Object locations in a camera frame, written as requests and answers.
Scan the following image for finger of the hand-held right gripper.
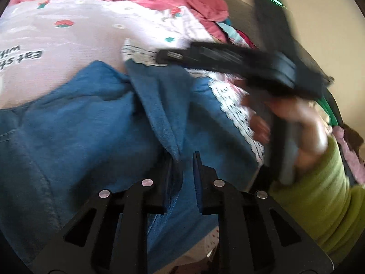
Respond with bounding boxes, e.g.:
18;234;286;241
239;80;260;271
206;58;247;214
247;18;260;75
156;42;270;82

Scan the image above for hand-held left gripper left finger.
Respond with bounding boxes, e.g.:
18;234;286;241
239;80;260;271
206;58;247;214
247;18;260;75
31;157;183;274

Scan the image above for teal and red clothing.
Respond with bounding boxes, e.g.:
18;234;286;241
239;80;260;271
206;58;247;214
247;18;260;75
217;20;257;49

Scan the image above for person's right hand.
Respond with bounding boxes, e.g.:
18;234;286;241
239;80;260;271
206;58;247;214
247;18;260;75
245;95;329;164

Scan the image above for white red-dotted sheet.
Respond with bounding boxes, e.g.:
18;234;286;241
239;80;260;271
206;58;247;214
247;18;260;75
171;225;220;274

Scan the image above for white lace-trimmed cloth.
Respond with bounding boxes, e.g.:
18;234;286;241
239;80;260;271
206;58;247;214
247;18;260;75
197;71;267;166

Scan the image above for person's right forearm green sleeve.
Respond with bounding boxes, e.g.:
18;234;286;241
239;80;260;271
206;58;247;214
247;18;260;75
268;135;362;263

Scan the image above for strawberry printed blanket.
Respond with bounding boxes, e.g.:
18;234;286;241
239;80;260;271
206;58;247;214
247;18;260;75
0;0;217;109

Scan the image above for purple cloth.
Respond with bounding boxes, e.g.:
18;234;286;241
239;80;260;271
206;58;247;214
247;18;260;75
334;126;365;184

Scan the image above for grey headboard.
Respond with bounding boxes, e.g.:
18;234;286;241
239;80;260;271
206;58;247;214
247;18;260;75
194;0;331;86

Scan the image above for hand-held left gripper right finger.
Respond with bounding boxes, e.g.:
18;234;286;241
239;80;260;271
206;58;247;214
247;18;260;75
192;151;335;274

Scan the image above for blue denim pants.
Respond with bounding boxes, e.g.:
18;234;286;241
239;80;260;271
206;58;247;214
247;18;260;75
0;60;266;272

